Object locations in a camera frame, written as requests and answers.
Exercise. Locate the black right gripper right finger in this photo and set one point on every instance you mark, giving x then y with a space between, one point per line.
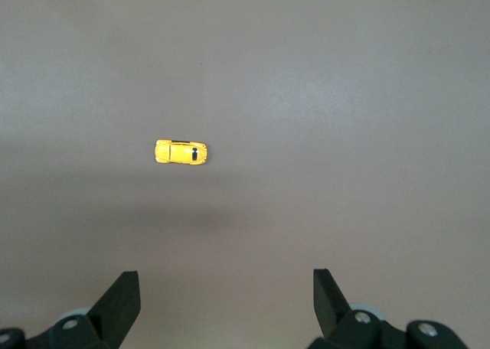
329 310

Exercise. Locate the brown table mat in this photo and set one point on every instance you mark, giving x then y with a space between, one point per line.
306 96

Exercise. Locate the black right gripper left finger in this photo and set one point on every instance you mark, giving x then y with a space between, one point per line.
115 310

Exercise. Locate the yellow beetle toy car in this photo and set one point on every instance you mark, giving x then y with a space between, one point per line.
178 154

